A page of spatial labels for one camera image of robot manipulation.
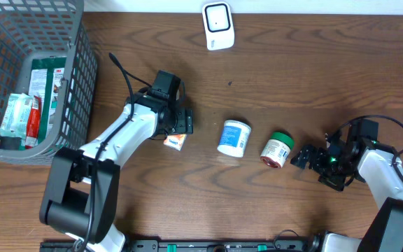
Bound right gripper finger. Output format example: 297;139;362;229
299;144;318;158
290;153;314;169

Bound small orange box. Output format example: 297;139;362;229
164;134;187;151

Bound green lid Knorr jar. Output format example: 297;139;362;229
260;132;295;169

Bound white jar blue label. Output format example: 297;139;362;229
217;120;251;158

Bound teal white wipes packet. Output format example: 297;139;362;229
0;93;34;139

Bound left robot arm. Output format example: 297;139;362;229
39;88;193;251

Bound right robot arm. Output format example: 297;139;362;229
290;134;403;251

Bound white barcode scanner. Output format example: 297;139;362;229
201;1;235;50

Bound green 3M pouch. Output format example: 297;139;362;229
26;57;66;146

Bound red snack packet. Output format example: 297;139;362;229
24;96;41;149

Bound grey plastic mesh basket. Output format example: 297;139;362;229
0;0;97;165

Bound left black cable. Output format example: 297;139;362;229
78;52;153;252

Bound black cable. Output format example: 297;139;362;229
327;113;403;211
78;52;153;252

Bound right black cable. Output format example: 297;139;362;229
327;113;403;211

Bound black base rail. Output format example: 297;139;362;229
39;239;314;252

